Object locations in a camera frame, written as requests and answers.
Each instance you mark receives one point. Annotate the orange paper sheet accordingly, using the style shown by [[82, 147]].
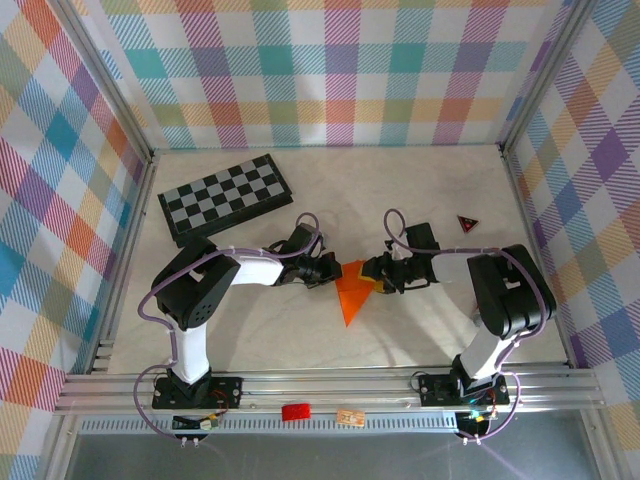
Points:
[[352, 300]]

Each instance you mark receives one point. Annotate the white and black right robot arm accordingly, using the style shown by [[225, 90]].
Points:
[[512, 295]]

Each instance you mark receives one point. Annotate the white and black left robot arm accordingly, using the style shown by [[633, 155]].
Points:
[[195, 295]]

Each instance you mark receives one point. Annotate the black triangle with red mark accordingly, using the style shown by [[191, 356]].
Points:
[[468, 223]]

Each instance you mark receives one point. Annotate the silver metal ball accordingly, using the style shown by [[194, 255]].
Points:
[[478, 319]]

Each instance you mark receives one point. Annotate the black and grey chessboard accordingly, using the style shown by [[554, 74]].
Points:
[[225, 200]]

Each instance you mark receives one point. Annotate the orange printed label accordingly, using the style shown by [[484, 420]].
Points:
[[350, 417]]

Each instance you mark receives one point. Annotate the red plastic block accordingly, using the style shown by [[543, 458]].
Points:
[[296, 411]]

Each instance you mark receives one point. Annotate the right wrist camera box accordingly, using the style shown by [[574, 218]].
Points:
[[395, 251]]

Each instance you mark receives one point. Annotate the wide aluminium base rail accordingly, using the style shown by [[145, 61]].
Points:
[[325, 390]]

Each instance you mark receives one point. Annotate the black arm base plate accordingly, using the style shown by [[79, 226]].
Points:
[[435, 390], [227, 392]]

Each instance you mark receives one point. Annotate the aluminium side rail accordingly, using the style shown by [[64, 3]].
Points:
[[523, 215], [136, 215]]

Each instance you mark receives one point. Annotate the aluminium frame post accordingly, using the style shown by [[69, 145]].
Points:
[[544, 75], [109, 80]]

